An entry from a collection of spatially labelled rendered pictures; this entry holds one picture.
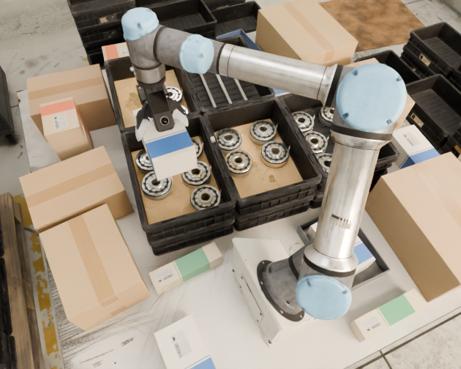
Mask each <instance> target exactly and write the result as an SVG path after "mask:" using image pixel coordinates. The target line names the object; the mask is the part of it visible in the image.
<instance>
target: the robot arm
mask: <svg viewBox="0 0 461 369"><path fill-rule="evenodd" d="M121 23H122V27H123V31H124V39H125V40H126V44H127V49H128V52H129V55H130V61H131V63H132V67H131V68H130V71H133V72H134V75H135V77H136V81H137V83H138V85H136V89H137V91H138V96H139V100H140V103H141V105H142V106H143V107H142V108H141V109H140V110H139V111H138V113H137V114H136V115H135V118H134V121H135V135H136V138H137V140H138V141H141V140H142V139H143V135H144V134H145V133H146V128H147V127H149V125H150V124H151V122H150V120H149V118H153V120H154V124H155V127H156V129H157V131H158V132H159V133H161V132H165V131H168V130H172V129H173V128H174V125H175V122H174V120H173V119H178V120H179V121H180V122H181V123H183V124H184V126H185V127H187V126H188V120H187V117H186V115H185V112H184V110H183V108H182V106H181V104H180V103H179V102H178V101H177V100H173V99H171V97H169V93H168V90H167V89H166V87H165V84H164V82H165V79H166V77H165V73H166V71H165V64H166V65H169V66H172V67H177V68H179V69H182V70H186V71H187V72H191V73H198V74H204V73H206V72H210V73H214V74H217V75H224V76H227V77H230V78H235V79H238V80H241V81H246V82H250V83H255V84H258V85H261V86H266V87H269V88H273V89H278V90H281V91H284V92H290V93H293V94H297V95H301V96H304V97H309V98H312V99H316V100H320V101H321V102H322V104H323V106H326V107H330V108H333V109H334V115H333V119H332V123H331V129H330V131H331V133H332V135H333V136H334V137H335V140H336V141H335V145H334V151H333V155H332V159H331V165H330V169H329V175H328V178H327V182H326V188H325V191H324V195H323V201H322V205H321V211H320V214H319V218H318V224H317V228H316V232H315V238H314V239H312V240H311V241H310V242H308V243H307V244H306V245H305V246H303V247H302V248H300V249H299V250H297V251H296V252H295V253H294V254H293V255H291V256H290V257H288V258H285V259H282V260H279V261H275V262H272V263H270V264H268V265H267V266H265V267H264V268H263V282H264V284H265V287H266V289H267V291H268V293H269V294H270V296H271V298H272V299H273V300H274V301H275V302H276V303H277V305H278V306H279V307H280V308H282V309H283V310H284V311H285V312H287V313H289V314H292V315H296V314H297V313H299V312H300V311H302V310H303V311H304V312H305V313H307V314H308V315H310V316H312V317H314V318H318V319H322V320H332V319H335V318H339V317H341V316H343V315H345V314H346V313H347V311H348V309H349V307H350V306H351V301H352V295H351V287H352V284H353V279H354V275H355V273H356V268H357V265H358V263H359V260H358V258H357V256H356V254H355V253H354V251H353V249H354V246H355V243H356V238H357V235H358V232H359V226H360V224H361V219H362V215H363V212H364V208H365V204H366V201H367V196H368V193H369V190H370V185H371V181H372V177H373V174H374V170H375V165H376V163H377V159H378V154H379V151H380V148H381V147H382V146H384V145H386V144H387V143H388V142H390V141H391V137H392V134H393V132H394V126H395V123H396V120H397V119H398V118H399V117H400V115H401V113H402V112H403V109H404V107H405V103H406V97H407V94H406V88H405V84H404V82H403V79H402V78H401V77H400V75H399V74H398V73H397V72H396V71H395V70H394V69H392V68H391V67H389V66H387V65H385V64H379V63H368V64H363V65H360V66H358V67H349V66H344V65H341V64H335V65H333V66H332V67H326V66H323V65H319V64H313V63H310V62H306V61H301V60H297V59H291V58H288V57H284V56H278V55H275V54H271V53H266V52H262V51H257V50H253V49H249V48H243V47H240V46H237V45H231V44H227V43H223V42H218V41H215V40H211V39H208V38H205V37H202V36H201V35H199V34H190V33H187V32H185V31H179V30H176V29H171V28H168V27H166V26H162V25H159V21H158V20H157V16H156V14H155V13H154V12H152V11H151V10H150V9H148V8H143V7H139V8H134V9H131V10H129V11H127V12H126V13H125V14H124V15H123V17H122V19H121ZM139 86H140V89H139ZM148 117H149V118H148Z"/></svg>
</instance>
